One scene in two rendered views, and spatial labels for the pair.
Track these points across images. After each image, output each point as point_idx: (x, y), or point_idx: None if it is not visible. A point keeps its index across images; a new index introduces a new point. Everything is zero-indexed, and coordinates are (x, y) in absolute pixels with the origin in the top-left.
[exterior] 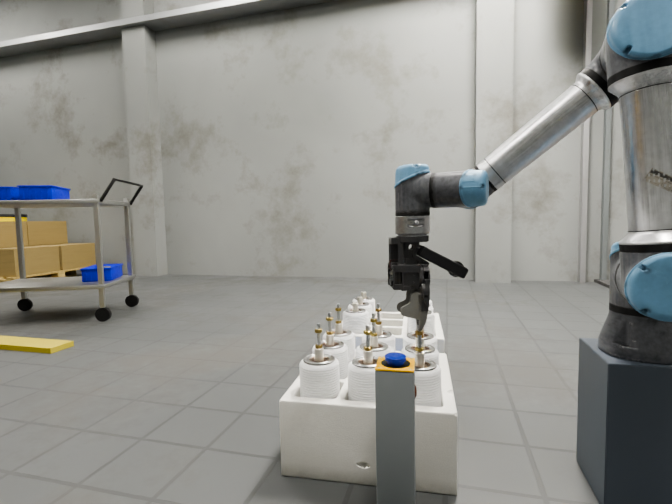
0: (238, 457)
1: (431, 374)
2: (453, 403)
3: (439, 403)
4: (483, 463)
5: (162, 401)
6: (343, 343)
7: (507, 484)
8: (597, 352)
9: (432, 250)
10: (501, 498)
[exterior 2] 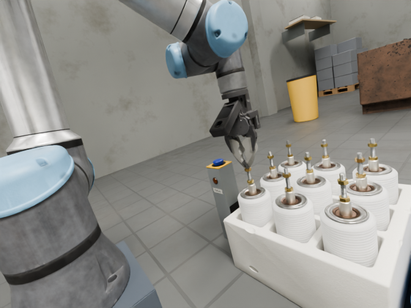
0: None
1: (238, 195)
2: (234, 223)
3: (243, 220)
4: (254, 307)
5: (404, 170)
6: (324, 169)
7: (224, 302)
8: (131, 255)
9: (222, 107)
10: (218, 287)
